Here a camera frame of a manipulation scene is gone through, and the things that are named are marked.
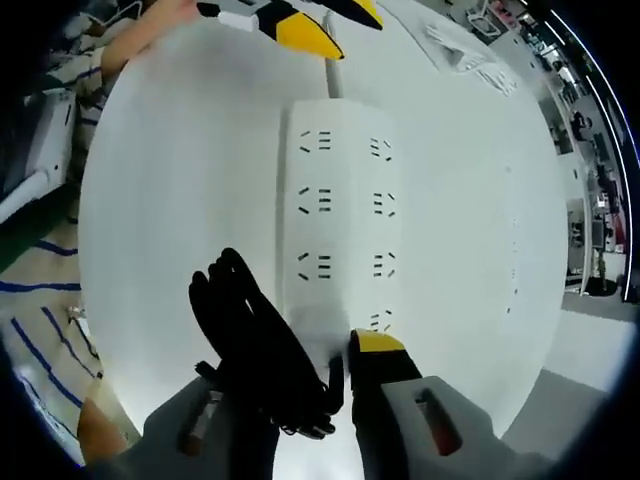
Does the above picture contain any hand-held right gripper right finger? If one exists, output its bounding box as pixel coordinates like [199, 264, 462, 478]
[348, 328, 551, 480]

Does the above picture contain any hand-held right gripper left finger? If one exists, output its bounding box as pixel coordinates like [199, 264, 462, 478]
[142, 373, 281, 480]

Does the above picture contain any white power strip cord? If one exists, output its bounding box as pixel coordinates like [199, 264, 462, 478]
[321, 9, 347, 101]

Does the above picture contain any black charger cable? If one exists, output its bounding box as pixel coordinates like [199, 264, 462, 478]
[187, 246, 337, 442]

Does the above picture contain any white power strip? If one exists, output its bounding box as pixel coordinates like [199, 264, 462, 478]
[275, 97, 402, 346]

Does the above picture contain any person's right hand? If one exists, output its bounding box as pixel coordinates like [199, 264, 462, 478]
[76, 397, 132, 469]

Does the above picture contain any white laptop stand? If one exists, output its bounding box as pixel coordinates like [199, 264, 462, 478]
[423, 20, 522, 95]

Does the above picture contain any white office chair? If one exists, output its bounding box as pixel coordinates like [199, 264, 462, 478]
[0, 89, 79, 224]

